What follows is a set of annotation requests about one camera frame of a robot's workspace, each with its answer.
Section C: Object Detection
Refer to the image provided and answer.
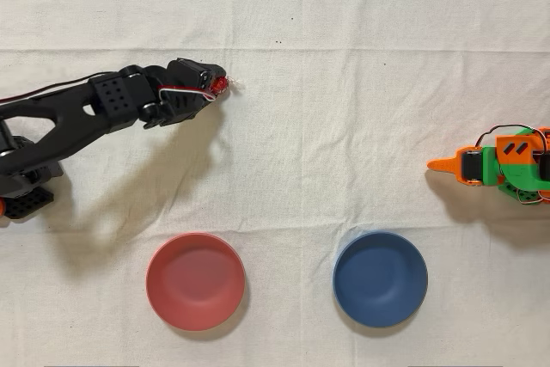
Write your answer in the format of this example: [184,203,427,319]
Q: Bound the red candy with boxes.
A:
[211,76,245,96]

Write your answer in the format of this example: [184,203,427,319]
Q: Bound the orange arm servo cable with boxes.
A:
[474,124,550,153]

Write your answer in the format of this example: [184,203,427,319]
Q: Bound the blue bowl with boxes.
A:
[332,230,429,328]

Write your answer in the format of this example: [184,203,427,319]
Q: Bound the black arm servo cable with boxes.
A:
[0,72,218,104]

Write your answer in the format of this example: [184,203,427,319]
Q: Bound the white tablecloth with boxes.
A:
[0,0,550,367]

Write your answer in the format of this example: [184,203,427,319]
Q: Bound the red bowl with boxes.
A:
[144,231,247,333]

